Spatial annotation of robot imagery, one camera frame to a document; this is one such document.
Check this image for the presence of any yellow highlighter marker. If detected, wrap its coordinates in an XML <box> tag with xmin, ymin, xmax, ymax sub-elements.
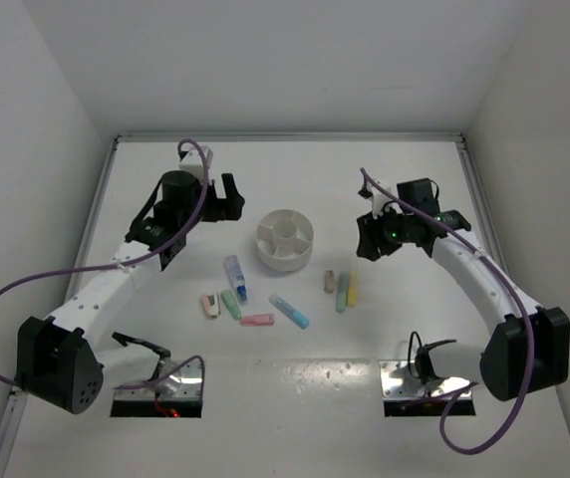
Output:
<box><xmin>346</xmin><ymin>270</ymin><xmax>358</xmax><ymax>307</ymax></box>

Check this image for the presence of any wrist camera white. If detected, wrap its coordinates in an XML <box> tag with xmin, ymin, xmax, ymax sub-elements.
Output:
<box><xmin>358</xmin><ymin>178</ymin><xmax>395</xmax><ymax>219</ymax></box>
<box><xmin>178</xmin><ymin>145</ymin><xmax>213</xmax><ymax>181</ymax></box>

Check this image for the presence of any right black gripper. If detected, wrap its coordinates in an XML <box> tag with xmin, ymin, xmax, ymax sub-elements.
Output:
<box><xmin>358</xmin><ymin>204</ymin><xmax>414</xmax><ymax>262</ymax></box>

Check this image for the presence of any blue highlighter marker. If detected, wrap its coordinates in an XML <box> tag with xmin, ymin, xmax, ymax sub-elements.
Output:
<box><xmin>269</xmin><ymin>294</ymin><xmax>310</xmax><ymax>330</ymax></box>

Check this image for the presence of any white round divided organizer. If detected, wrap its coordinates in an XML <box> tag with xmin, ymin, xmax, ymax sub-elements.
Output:
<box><xmin>255</xmin><ymin>209</ymin><xmax>314</xmax><ymax>273</ymax></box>

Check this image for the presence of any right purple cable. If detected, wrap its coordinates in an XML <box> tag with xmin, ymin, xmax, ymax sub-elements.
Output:
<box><xmin>359</xmin><ymin>167</ymin><xmax>540</xmax><ymax>455</ymax></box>

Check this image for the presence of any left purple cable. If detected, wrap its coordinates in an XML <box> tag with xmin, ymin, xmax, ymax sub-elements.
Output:
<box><xmin>0</xmin><ymin>139</ymin><xmax>215</xmax><ymax>389</ymax></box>

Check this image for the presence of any pink highlighter marker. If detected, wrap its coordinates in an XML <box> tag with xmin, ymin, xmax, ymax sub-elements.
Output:
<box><xmin>239</xmin><ymin>314</ymin><xmax>275</xmax><ymax>327</ymax></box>

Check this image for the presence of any purple cable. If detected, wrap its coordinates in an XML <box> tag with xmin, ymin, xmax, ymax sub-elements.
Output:
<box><xmin>0</xmin><ymin>139</ymin><xmax>215</xmax><ymax>389</ymax></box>
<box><xmin>359</xmin><ymin>167</ymin><xmax>540</xmax><ymax>455</ymax></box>

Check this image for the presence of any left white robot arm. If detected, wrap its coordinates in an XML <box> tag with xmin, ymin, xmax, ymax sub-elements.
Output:
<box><xmin>15</xmin><ymin>170</ymin><xmax>245</xmax><ymax>414</ymax></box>

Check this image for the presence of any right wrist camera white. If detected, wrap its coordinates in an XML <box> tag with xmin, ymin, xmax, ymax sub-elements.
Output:
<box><xmin>358</xmin><ymin>178</ymin><xmax>395</xmax><ymax>219</ymax></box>

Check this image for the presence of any metal base plate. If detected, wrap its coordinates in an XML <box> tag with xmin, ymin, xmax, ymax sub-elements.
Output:
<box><xmin>114</xmin><ymin>356</ymin><xmax>205</xmax><ymax>402</ymax></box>
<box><xmin>379</xmin><ymin>358</ymin><xmax>474</xmax><ymax>402</ymax></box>

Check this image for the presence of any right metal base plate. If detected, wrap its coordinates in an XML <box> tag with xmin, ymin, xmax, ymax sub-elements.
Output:
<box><xmin>379</xmin><ymin>358</ymin><xmax>474</xmax><ymax>402</ymax></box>

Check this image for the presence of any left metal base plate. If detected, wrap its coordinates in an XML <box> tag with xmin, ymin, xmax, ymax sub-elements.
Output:
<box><xmin>114</xmin><ymin>356</ymin><xmax>205</xmax><ymax>402</ymax></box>

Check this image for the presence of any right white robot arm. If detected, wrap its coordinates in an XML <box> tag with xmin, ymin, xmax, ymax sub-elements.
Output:
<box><xmin>357</xmin><ymin>176</ymin><xmax>570</xmax><ymax>401</ymax></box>

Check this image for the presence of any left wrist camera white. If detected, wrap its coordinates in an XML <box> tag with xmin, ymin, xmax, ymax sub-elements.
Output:
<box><xmin>178</xmin><ymin>145</ymin><xmax>213</xmax><ymax>181</ymax></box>

